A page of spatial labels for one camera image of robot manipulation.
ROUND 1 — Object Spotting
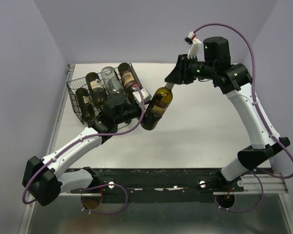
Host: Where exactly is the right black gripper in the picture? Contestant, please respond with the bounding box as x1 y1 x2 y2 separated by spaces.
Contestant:
165 54 216 84

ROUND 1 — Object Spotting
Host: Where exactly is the green bottle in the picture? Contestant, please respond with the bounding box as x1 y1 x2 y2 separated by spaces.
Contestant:
141 83 174 131
118 62 139 95
85 72 107 109

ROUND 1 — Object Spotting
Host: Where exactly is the clear bottle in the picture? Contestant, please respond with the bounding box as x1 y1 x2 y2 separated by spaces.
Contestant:
101 66 123 94

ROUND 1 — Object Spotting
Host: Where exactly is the dark bottle front label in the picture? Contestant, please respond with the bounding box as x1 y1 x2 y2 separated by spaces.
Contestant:
76 88 95 122

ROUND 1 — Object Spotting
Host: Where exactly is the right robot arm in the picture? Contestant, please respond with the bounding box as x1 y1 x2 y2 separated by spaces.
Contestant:
165 32 290 191

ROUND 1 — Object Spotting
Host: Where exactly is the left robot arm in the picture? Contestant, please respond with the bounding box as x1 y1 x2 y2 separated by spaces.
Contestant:
22 117 137 206

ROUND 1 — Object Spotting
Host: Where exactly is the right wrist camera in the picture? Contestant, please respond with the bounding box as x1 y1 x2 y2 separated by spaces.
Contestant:
184 31 202 59

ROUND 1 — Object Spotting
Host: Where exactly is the black wire wine rack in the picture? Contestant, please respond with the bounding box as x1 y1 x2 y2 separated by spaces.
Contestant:
66 66 135 124

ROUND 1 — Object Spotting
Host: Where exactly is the black mounting rail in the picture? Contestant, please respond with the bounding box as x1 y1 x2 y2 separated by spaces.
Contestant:
71 168 244 203

